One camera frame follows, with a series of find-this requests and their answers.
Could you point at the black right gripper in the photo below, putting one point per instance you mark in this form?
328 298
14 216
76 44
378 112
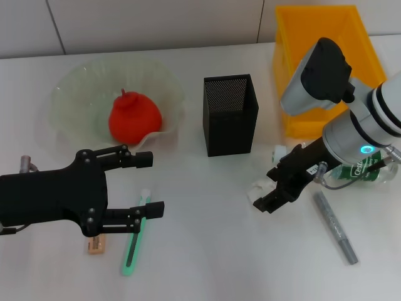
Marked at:
300 169

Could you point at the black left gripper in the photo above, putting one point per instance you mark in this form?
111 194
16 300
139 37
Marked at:
53 196

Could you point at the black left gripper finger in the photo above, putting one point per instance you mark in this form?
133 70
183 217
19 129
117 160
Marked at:
153 210

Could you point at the white paper ball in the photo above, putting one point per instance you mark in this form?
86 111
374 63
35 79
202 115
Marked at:
255 188

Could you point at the orange fruit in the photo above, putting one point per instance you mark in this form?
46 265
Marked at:
134 119

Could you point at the clear green-label water bottle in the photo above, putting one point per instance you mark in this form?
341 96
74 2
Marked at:
347 174

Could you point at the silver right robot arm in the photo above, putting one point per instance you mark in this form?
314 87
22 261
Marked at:
354 131

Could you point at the green utility knife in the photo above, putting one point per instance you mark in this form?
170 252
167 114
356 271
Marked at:
130 254

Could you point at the small tan eraser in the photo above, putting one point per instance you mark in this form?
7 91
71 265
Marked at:
96 246

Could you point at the grey marker pen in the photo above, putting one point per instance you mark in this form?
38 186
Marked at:
335 227

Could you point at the black mesh pen holder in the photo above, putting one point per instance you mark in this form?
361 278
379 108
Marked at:
228 131

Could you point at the clear glass fruit plate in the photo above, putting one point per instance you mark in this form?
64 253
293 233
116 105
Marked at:
81 94

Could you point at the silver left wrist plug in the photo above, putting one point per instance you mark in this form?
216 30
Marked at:
26 163

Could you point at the yellow plastic bin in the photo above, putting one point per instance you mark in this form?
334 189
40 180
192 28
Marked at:
291 47

